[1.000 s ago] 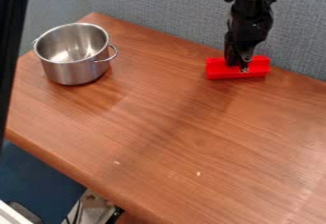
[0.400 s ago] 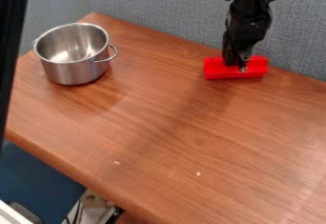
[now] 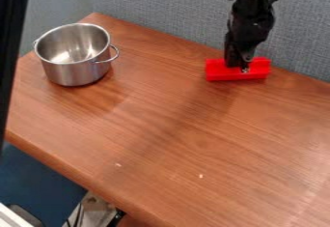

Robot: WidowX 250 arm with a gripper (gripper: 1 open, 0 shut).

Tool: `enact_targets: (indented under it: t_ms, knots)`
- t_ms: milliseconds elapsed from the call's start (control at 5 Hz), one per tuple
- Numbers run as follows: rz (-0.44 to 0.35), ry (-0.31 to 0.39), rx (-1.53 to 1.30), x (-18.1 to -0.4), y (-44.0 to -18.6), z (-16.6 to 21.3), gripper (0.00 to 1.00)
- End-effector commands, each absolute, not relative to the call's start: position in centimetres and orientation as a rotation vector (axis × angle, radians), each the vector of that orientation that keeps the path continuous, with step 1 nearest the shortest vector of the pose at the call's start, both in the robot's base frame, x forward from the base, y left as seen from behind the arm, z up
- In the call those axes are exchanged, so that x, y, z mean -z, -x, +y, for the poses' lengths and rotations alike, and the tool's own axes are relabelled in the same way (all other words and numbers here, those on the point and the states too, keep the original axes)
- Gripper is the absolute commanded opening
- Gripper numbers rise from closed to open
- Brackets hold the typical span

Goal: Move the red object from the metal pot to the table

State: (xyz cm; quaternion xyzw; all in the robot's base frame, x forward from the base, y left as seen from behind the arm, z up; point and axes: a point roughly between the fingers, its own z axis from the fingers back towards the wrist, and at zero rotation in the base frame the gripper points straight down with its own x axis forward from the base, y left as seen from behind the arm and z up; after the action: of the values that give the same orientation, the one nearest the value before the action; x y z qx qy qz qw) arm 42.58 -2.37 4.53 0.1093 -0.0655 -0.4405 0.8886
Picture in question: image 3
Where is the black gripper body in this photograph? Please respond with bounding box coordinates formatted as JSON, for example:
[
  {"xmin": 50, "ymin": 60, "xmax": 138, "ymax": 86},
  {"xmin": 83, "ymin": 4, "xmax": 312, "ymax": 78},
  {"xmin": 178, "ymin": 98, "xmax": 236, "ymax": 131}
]
[{"xmin": 224, "ymin": 0, "xmax": 276, "ymax": 53}]

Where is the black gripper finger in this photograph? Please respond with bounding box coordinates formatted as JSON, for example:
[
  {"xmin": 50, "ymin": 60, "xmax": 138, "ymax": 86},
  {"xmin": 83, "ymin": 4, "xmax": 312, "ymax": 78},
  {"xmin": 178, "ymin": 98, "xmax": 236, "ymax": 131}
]
[{"xmin": 225, "ymin": 44, "xmax": 257, "ymax": 73}]

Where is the red rectangular block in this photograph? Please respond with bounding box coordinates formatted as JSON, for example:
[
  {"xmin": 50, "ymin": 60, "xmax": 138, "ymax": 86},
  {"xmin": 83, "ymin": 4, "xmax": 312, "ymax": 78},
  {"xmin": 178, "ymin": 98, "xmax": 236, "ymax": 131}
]
[{"xmin": 205, "ymin": 57, "xmax": 272, "ymax": 81}]

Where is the stainless steel pot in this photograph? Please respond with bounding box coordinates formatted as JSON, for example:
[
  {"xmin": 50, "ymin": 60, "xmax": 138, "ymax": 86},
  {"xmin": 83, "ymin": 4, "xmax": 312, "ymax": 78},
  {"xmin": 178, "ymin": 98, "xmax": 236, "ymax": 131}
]
[{"xmin": 33, "ymin": 23, "xmax": 121, "ymax": 87}]

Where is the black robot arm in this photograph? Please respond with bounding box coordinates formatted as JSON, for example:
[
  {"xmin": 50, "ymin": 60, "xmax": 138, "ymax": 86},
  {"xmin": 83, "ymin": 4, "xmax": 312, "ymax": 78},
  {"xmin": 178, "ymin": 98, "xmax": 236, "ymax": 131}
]
[{"xmin": 225, "ymin": 0, "xmax": 277, "ymax": 72}]

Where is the white object at corner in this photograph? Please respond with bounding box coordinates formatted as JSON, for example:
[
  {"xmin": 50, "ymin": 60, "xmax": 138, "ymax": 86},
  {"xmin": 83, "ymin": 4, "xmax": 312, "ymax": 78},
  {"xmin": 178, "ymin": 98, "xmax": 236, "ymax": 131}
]
[{"xmin": 0, "ymin": 203, "xmax": 34, "ymax": 227}]

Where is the dark vertical post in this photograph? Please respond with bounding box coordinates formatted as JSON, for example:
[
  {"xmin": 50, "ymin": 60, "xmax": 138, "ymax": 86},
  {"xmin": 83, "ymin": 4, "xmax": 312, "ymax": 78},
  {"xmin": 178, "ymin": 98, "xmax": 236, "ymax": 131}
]
[{"xmin": 0, "ymin": 0, "xmax": 29, "ymax": 153}]

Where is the metal table leg bracket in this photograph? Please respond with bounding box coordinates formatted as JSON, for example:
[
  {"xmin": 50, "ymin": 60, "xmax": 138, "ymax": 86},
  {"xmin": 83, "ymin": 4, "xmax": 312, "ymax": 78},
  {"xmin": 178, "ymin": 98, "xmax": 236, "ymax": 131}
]
[{"xmin": 62, "ymin": 191, "xmax": 126, "ymax": 227}]

